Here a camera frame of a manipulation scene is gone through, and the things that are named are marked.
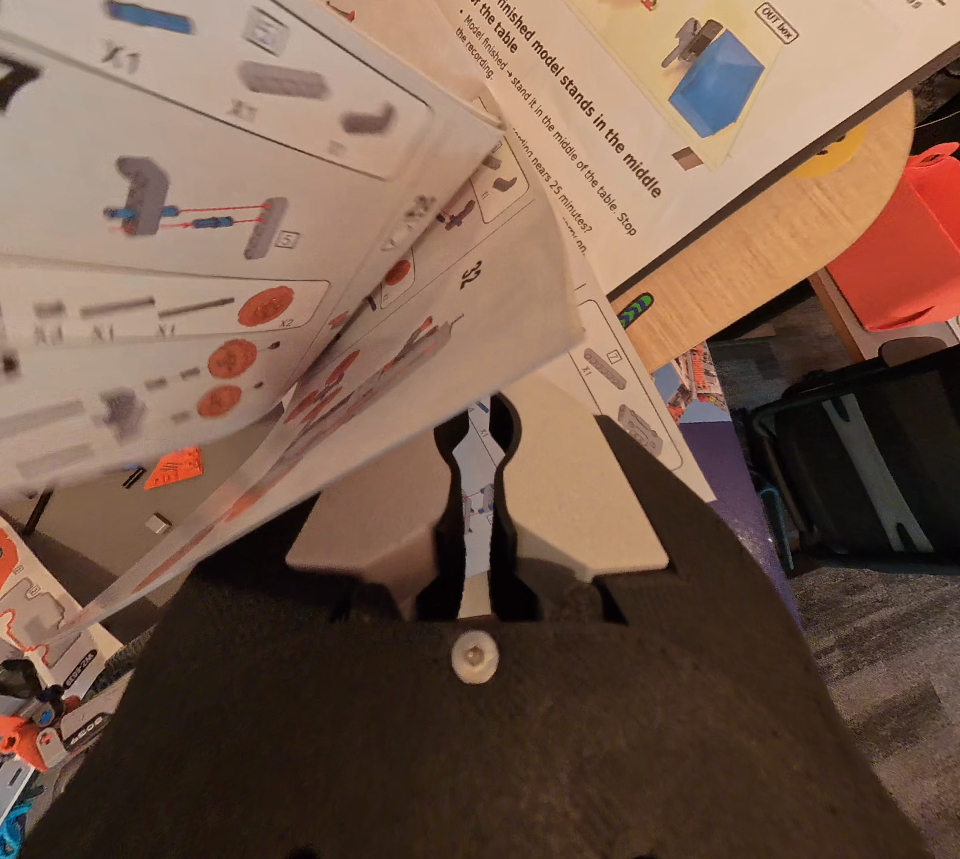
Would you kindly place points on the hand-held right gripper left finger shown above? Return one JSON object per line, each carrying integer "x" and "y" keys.
{"x": 375, "y": 521}

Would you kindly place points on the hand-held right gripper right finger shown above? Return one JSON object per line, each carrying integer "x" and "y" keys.
{"x": 585, "y": 499}

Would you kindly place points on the white sticker sheet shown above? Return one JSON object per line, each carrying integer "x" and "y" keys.
{"x": 45, "y": 596}

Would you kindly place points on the grey orange tracked toy robot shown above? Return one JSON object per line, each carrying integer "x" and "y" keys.
{"x": 45, "y": 731}

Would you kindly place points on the building instruction booklet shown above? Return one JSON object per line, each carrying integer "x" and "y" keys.
{"x": 187, "y": 161}

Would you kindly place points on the blue robot kit box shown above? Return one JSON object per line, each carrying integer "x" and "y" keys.
{"x": 742, "y": 484}

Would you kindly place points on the green blue chevron sticker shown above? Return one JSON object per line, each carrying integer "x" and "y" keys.
{"x": 636, "y": 310}

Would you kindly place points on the orange toy cone part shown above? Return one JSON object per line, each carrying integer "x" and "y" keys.
{"x": 174, "y": 467}

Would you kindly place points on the small grey toy cube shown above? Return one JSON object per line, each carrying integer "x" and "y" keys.
{"x": 157, "y": 523}

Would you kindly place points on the long black toy axle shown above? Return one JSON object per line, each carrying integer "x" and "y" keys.
{"x": 39, "y": 514}

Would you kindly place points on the orange plastic object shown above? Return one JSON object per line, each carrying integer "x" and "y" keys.
{"x": 900, "y": 259}

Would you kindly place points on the round yellow sticker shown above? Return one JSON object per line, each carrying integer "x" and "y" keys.
{"x": 829, "y": 154}

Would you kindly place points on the white printed task sheet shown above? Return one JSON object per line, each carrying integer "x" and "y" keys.
{"x": 787, "y": 86}

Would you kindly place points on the light blue brick tool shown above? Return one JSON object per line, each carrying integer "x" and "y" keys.
{"x": 15, "y": 829}

